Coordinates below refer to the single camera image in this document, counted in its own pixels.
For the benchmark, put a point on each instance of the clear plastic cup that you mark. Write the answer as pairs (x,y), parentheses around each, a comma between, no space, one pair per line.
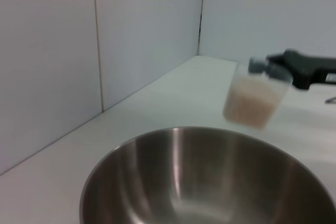
(252,103)

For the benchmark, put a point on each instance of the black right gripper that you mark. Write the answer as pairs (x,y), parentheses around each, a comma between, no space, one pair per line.
(312,69)

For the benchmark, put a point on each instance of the stainless steel mixing bowl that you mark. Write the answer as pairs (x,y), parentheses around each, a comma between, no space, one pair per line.
(210,182)

